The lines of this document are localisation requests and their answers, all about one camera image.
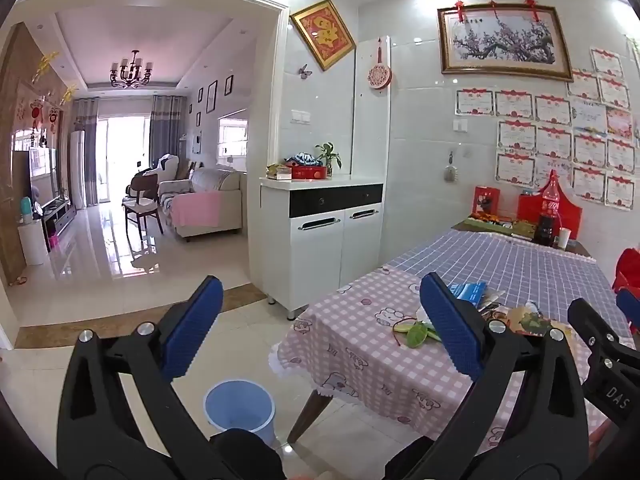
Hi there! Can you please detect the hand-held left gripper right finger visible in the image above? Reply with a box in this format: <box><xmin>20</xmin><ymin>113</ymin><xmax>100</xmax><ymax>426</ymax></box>
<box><xmin>387</xmin><ymin>273</ymin><xmax>590</xmax><ymax>480</ymax></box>

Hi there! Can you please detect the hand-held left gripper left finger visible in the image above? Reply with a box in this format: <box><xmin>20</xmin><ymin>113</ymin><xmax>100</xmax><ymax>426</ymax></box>
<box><xmin>56</xmin><ymin>275</ymin><xmax>236</xmax><ymax>480</ymax></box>

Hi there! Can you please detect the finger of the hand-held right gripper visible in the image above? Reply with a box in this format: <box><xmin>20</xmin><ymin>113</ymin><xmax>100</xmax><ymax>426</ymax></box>
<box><xmin>616</xmin><ymin>287</ymin><xmax>640</xmax><ymax>334</ymax></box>
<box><xmin>567</xmin><ymin>297</ymin><xmax>637</xmax><ymax>388</ymax></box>

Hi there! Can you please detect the blue plastic bin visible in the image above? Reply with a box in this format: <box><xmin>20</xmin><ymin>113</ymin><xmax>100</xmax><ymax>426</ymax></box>
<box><xmin>203</xmin><ymin>380</ymin><xmax>277</xmax><ymax>448</ymax></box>

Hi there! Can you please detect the green vegetable leaf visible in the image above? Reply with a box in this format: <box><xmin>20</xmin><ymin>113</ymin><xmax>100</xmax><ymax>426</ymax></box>
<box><xmin>406</xmin><ymin>322</ymin><xmax>443</xmax><ymax>349</ymax></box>

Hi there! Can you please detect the blue white packet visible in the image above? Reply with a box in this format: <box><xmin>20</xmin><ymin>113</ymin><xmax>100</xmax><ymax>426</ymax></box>
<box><xmin>447</xmin><ymin>282</ymin><xmax>488</xmax><ymax>309</ymax></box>

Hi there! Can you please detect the red plastic chair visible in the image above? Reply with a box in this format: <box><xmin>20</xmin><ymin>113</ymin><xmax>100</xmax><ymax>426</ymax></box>
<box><xmin>612</xmin><ymin>247</ymin><xmax>640</xmax><ymax>295</ymax></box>

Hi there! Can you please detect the purple grid tablecloth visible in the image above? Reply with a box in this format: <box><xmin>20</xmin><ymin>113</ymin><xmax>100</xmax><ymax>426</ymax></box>
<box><xmin>387</xmin><ymin>230</ymin><xmax>631</xmax><ymax>328</ymax></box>

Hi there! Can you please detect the pink checked cartoon tablecloth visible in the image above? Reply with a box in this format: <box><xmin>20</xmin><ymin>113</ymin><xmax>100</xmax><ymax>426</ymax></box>
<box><xmin>270</xmin><ymin>265</ymin><xmax>621</xmax><ymax>461</ymax></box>

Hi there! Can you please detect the green tray of snacks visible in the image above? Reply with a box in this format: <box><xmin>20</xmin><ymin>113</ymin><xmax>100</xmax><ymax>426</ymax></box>
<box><xmin>467</xmin><ymin>212</ymin><xmax>513</xmax><ymax>226</ymax></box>

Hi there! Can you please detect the red gift box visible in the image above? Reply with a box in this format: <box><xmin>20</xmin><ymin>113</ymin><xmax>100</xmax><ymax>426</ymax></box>
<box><xmin>517</xmin><ymin>180</ymin><xmax>583</xmax><ymax>243</ymax></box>

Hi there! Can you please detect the pink blanket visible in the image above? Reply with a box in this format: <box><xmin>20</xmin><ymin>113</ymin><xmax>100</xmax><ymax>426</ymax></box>
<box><xmin>170</xmin><ymin>192</ymin><xmax>223</xmax><ymax>228</ymax></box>

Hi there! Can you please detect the red photo card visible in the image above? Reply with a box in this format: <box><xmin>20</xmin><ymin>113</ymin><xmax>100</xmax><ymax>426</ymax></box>
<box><xmin>472</xmin><ymin>186</ymin><xmax>501</xmax><ymax>220</ymax></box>

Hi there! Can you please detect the cola bottle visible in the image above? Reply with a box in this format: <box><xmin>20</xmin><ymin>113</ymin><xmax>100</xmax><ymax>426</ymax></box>
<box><xmin>532</xmin><ymin>170</ymin><xmax>562</xmax><ymax>247</ymax></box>

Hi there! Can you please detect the person's dark trouser leg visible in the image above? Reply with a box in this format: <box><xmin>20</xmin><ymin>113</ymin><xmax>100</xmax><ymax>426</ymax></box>
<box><xmin>209</xmin><ymin>428</ymin><xmax>287</xmax><ymax>480</ymax></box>

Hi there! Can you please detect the beige sofa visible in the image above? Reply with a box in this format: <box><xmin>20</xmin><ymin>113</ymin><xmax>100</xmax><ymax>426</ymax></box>
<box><xmin>160</xmin><ymin>166</ymin><xmax>247</xmax><ymax>242</ymax></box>

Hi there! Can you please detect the dark wooden chair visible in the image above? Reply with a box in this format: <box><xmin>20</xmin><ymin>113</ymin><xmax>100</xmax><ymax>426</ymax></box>
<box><xmin>122</xmin><ymin>167</ymin><xmax>166</xmax><ymax>235</ymax></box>

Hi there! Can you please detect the white sideboard cabinet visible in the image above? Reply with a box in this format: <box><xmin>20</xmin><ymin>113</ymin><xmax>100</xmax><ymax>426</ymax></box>
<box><xmin>259</xmin><ymin>176</ymin><xmax>386</xmax><ymax>321</ymax></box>

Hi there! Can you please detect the white covered armchair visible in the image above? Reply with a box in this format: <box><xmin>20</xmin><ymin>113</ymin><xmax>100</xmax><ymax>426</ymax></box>
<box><xmin>145</xmin><ymin>154</ymin><xmax>182</xmax><ymax>187</ymax></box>

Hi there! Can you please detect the dark television stand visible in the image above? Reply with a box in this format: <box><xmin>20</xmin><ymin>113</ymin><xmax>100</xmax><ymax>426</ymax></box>
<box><xmin>40</xmin><ymin>197</ymin><xmax>77</xmax><ymax>251</ymax></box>

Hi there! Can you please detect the red tin box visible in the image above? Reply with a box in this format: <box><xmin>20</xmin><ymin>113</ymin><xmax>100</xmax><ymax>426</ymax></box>
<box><xmin>285</xmin><ymin>164</ymin><xmax>328</xmax><ymax>181</ymax></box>

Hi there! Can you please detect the white standing air conditioner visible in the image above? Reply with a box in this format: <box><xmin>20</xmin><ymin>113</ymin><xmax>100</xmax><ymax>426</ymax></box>
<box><xmin>70</xmin><ymin>130</ymin><xmax>87</xmax><ymax>210</ymax></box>

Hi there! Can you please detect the grey striped curtain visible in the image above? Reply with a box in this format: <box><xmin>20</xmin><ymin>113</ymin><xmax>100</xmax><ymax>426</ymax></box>
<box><xmin>72</xmin><ymin>97</ymin><xmax>101</xmax><ymax>208</ymax></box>
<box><xmin>149</xmin><ymin>94</ymin><xmax>188</xmax><ymax>171</ymax></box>

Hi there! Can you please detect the small potted plant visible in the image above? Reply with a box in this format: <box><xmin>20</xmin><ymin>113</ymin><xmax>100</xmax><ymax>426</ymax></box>
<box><xmin>315</xmin><ymin>142</ymin><xmax>343</xmax><ymax>178</ymax></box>

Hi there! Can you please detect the black television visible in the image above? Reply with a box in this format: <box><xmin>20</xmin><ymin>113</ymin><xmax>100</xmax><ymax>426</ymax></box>
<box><xmin>12</xmin><ymin>152</ymin><xmax>36</xmax><ymax>216</ymax></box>

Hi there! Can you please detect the round red hanging ornament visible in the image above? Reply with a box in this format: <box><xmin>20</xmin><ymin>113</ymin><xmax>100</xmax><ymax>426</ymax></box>
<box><xmin>369</xmin><ymin>37</ymin><xmax>393</xmax><ymax>91</ymax></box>

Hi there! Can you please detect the black chandelier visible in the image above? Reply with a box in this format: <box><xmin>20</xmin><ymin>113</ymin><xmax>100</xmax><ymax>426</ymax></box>
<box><xmin>109</xmin><ymin>50</ymin><xmax>154</xmax><ymax>90</ymax></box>

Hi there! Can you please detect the framed plum blossom painting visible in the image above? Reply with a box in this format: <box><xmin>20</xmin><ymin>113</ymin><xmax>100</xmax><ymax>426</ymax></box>
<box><xmin>436</xmin><ymin>4</ymin><xmax>574</xmax><ymax>82</ymax></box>

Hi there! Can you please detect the wall of red-bordered certificates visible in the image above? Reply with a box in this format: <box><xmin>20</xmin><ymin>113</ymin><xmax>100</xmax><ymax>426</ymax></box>
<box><xmin>454</xmin><ymin>35</ymin><xmax>640</xmax><ymax>211</ymax></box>

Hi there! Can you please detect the red gold diamond frame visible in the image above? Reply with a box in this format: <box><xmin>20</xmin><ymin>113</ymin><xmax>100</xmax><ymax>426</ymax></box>
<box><xmin>290</xmin><ymin>0</ymin><xmax>357</xmax><ymax>72</ymax></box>

